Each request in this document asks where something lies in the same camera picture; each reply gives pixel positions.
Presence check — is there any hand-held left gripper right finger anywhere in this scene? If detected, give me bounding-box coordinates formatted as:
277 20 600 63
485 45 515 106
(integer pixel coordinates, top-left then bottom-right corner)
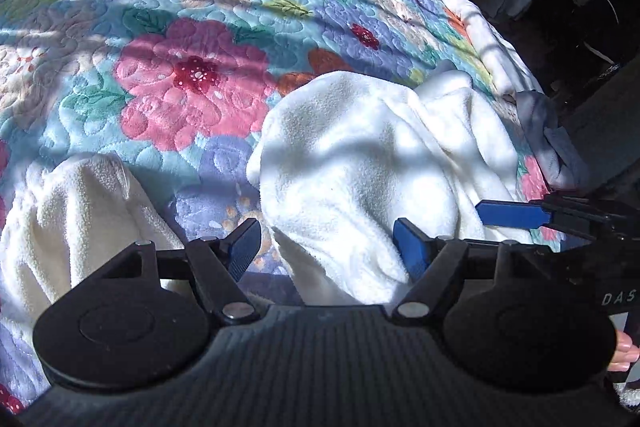
390 217 538 323

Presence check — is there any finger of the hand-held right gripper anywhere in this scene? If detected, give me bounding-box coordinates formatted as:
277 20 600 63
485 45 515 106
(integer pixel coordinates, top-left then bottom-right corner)
475 194 626 238

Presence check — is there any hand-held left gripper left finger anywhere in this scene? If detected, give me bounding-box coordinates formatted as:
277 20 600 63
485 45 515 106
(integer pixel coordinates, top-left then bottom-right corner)
97 217 263 325

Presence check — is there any floral quilted bedspread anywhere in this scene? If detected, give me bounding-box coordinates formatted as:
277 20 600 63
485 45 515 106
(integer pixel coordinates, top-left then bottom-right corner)
0 0 566 413

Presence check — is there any person's right hand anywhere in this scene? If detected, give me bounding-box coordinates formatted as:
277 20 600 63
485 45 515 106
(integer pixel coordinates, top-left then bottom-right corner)
607 328 640 373

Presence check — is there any white bed sheet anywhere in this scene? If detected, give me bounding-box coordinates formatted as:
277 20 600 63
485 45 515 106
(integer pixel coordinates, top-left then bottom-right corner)
440 0 533 105

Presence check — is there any grey blue cloth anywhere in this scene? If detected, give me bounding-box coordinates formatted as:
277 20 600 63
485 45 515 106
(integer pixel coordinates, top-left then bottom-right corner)
515 89 591 190

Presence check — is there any white fleece jacket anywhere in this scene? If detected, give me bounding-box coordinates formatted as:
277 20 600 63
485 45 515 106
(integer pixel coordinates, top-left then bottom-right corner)
0 69 518 343

